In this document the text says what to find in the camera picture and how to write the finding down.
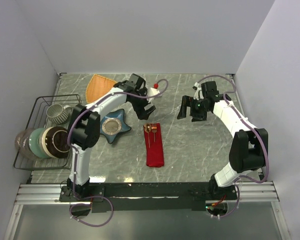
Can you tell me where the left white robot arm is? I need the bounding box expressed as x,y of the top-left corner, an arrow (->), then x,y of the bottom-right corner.
67,74 -> 162,201

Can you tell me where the purple cable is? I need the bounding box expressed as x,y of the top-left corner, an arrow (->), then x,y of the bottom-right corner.
192,74 -> 270,219
66,78 -> 169,228

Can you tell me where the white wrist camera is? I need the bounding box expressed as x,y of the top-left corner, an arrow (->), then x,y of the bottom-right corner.
192,82 -> 204,101
147,83 -> 162,103

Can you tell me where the blue star-shaped dish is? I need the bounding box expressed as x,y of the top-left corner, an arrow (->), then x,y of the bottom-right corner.
100,108 -> 132,144

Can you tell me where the black wire dish rack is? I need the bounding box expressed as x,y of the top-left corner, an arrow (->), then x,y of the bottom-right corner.
13,94 -> 82,171

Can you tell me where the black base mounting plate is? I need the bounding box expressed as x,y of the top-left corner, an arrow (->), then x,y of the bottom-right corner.
59,182 -> 238,213

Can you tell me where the clear glass bowl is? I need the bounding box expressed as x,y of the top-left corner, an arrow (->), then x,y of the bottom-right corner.
14,128 -> 36,161

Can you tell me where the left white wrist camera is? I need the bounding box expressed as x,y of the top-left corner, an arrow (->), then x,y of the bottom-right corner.
147,83 -> 162,103

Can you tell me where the brown cream ceramic bowl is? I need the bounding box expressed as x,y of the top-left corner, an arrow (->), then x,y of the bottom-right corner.
38,126 -> 70,159

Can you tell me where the aluminium frame rail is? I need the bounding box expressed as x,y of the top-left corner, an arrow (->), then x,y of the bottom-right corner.
14,182 -> 279,205

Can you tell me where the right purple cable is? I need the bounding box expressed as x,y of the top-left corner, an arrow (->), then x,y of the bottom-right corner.
192,74 -> 270,219

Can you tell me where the copper spoon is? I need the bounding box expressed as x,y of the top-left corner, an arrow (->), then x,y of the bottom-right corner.
144,123 -> 152,148

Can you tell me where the green ceramic bowl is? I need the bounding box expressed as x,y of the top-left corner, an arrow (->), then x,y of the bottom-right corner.
28,128 -> 47,159

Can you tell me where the red cloth napkin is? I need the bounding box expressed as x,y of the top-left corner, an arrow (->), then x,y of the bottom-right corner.
143,123 -> 165,168

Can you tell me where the grey ribbed mug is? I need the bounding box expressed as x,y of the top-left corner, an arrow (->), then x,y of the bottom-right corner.
46,104 -> 72,125

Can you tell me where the orange woven basket tray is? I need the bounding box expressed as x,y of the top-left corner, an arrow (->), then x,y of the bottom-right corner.
85,74 -> 117,104

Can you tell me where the copper fork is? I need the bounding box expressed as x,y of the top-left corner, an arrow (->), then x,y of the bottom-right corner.
151,123 -> 158,143

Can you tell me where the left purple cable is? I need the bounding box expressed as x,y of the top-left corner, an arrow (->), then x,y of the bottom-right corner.
66,78 -> 169,228

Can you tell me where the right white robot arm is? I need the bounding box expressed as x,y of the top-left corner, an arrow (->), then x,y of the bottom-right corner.
177,81 -> 269,200

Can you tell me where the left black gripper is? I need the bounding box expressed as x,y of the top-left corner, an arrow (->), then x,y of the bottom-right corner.
129,88 -> 156,120

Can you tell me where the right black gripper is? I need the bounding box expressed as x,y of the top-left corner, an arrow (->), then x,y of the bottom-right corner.
177,95 -> 210,122

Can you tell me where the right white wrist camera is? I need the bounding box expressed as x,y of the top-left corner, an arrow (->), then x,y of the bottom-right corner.
192,82 -> 204,101

